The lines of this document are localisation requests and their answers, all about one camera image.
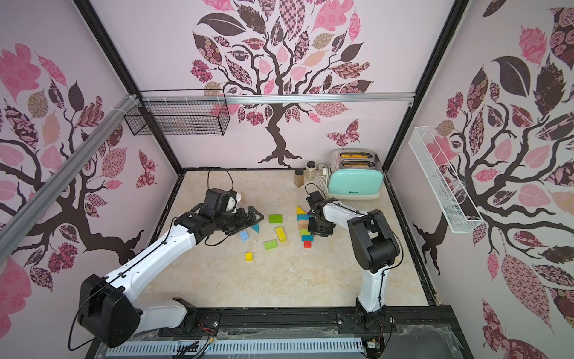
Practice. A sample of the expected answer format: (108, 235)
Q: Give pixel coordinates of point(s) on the black wire basket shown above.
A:
(195, 113)

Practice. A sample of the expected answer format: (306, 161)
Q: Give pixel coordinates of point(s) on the white cable duct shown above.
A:
(237, 348)

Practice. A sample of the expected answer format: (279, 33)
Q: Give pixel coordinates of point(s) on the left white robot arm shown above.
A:
(108, 305)

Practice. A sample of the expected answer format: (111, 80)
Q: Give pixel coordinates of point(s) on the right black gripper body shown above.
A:
(320, 223)

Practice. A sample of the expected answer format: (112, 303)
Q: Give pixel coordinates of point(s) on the light blue cube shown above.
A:
(244, 235)

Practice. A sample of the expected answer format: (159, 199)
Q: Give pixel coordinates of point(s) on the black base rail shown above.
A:
(345, 320)

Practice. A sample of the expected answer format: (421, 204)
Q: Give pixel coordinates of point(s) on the white wire shelf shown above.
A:
(448, 188)

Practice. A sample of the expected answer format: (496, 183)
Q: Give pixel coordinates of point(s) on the aluminium rail left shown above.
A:
(25, 219)

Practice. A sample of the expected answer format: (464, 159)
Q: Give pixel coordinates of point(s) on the yellow rectangular block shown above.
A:
(281, 235)

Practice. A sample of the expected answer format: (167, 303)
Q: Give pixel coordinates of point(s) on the brown spice jar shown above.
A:
(299, 178)

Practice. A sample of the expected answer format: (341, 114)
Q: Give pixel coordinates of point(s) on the aluminium rail back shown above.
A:
(293, 98)

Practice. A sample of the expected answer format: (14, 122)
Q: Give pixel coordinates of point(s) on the aluminium rail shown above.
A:
(25, 219)
(293, 98)

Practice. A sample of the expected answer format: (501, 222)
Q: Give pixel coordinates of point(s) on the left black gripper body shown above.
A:
(230, 222)

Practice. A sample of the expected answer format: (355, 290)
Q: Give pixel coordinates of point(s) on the teal long block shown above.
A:
(303, 217)

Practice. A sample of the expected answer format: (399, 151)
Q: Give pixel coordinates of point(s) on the pale spice jar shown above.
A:
(310, 171)

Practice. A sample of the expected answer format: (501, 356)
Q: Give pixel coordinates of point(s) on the mint green toaster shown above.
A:
(355, 175)

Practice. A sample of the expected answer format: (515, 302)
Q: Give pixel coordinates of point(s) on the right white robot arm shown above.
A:
(375, 247)

